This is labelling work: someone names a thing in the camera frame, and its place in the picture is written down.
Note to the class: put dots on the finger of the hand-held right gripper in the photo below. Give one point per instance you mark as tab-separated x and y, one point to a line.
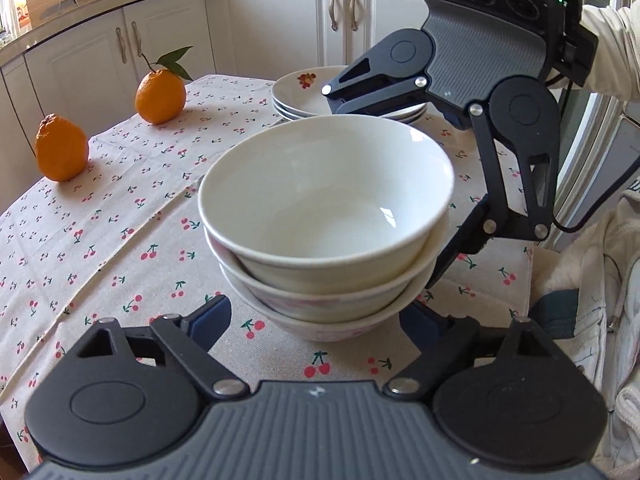
470	232
360	102

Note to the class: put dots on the orange with green leaf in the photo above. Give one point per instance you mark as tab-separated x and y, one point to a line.
160	97

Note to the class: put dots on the cherry print tablecloth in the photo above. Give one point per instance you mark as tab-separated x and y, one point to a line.
125	210

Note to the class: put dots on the stained white plate fruit print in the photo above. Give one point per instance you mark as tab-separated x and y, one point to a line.
295	92

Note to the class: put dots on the plain white bowl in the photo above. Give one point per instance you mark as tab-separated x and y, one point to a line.
325	195

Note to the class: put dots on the person's right forearm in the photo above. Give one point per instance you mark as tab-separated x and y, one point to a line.
615	45

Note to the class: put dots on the bumpy orange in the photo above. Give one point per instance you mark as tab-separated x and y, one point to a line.
61	150

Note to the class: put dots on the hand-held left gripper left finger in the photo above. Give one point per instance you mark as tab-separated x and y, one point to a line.
212	322

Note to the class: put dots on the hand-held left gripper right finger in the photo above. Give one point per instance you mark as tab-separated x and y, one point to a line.
422	330

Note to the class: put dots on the white bowl pink pattern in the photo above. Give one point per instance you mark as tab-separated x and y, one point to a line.
310	292
320	330

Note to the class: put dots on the person's white coat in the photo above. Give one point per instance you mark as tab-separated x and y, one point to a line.
600	285

